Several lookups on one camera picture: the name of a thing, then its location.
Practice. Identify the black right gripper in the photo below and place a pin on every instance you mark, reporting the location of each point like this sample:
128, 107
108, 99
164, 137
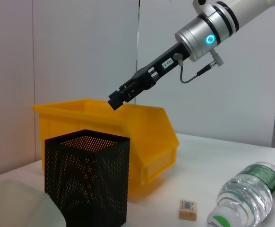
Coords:
161, 68

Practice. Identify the yellow plastic bin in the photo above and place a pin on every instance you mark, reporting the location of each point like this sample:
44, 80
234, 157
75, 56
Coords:
151, 132

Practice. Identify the pale green glass fruit plate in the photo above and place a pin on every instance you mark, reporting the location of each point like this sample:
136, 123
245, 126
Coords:
17, 205

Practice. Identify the clear plastic water bottle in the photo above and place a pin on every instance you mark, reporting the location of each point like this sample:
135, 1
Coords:
246, 194

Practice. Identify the beige eraser with barcode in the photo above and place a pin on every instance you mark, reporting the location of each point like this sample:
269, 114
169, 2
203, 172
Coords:
187, 210

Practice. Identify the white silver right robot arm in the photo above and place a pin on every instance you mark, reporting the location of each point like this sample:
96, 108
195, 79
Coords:
222, 19

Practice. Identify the black mesh pen holder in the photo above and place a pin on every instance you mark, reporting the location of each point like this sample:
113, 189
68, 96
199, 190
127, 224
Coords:
85, 184

